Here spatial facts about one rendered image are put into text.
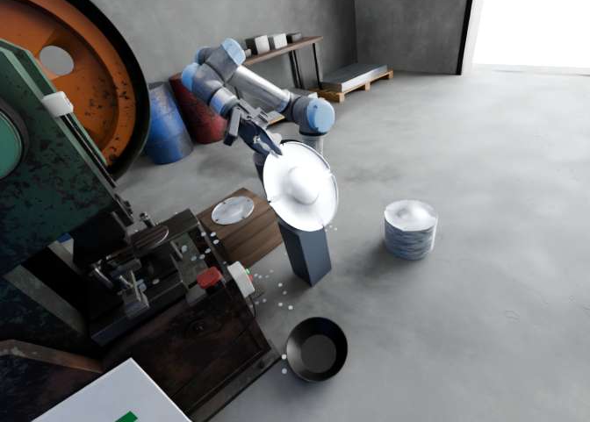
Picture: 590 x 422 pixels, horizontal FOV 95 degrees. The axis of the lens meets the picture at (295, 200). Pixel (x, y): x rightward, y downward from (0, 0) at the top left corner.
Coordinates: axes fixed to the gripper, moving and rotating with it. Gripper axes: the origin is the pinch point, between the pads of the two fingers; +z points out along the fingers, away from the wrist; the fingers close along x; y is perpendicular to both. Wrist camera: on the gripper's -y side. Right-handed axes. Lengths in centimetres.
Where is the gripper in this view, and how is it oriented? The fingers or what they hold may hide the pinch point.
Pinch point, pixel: (277, 155)
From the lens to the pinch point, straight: 82.8
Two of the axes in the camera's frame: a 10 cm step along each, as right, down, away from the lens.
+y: 4.2, -6.2, 6.6
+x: -4.9, 4.6, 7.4
